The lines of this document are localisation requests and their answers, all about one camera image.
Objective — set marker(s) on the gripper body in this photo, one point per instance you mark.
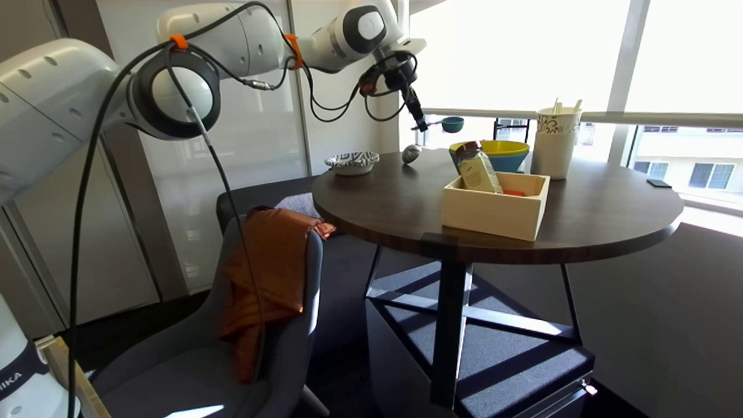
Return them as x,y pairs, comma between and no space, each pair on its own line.
400,74

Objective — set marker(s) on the teal measuring cup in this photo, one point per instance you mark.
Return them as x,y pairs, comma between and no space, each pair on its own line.
453,124

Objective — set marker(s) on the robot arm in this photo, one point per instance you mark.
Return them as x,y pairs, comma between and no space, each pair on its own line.
52,98

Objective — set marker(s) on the patterned white bowl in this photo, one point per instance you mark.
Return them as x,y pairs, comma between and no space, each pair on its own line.
352,164

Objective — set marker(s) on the yellow bowl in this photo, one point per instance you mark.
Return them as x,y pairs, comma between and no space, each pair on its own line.
502,148

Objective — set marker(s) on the blue bowl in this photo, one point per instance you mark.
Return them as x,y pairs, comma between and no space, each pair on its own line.
511,162

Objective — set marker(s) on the patterned paper cup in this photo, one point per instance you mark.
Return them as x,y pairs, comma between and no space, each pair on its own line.
554,148

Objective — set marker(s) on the silver round metal object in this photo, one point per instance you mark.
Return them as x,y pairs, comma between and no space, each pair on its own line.
411,154

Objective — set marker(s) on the spice jar with brown lid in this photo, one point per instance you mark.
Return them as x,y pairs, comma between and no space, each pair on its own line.
477,171

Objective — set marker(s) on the row of windows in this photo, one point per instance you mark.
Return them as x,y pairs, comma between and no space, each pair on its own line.
522,52

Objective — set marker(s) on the bundle of stir sticks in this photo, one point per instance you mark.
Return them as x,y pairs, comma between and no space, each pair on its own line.
558,107

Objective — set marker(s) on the light grey cloth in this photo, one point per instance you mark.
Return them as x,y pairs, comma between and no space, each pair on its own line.
300,204

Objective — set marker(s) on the small orange object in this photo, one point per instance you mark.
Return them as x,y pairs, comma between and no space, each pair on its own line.
514,193

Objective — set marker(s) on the wooden box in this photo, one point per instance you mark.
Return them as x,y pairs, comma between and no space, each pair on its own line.
493,215

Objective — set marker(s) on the dark grey armchair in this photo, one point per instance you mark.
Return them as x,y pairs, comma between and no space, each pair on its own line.
244,200

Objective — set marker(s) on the orange cloth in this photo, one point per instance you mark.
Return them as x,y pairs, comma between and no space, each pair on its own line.
273,261

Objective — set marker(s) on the small black flat object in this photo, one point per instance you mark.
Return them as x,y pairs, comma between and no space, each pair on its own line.
659,183

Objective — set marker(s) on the grey chair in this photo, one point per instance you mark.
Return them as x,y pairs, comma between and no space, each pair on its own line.
174,371

